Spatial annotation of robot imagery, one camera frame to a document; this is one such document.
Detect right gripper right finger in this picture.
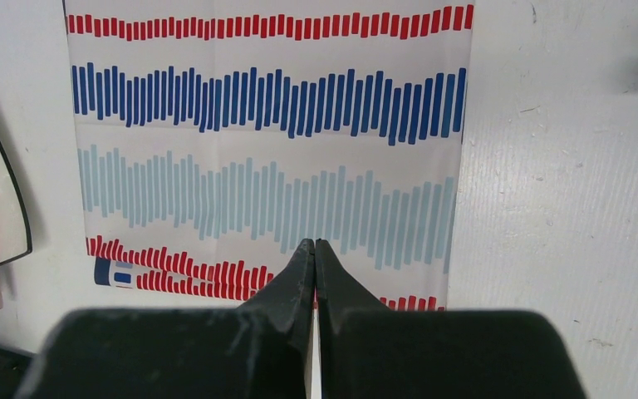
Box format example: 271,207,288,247
315,240,585,398

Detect white square plate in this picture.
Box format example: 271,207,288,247
0,140,32,266

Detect patterned cloth napkin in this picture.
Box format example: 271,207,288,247
63,1,475,310

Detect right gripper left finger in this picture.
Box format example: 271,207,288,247
16,239,315,398

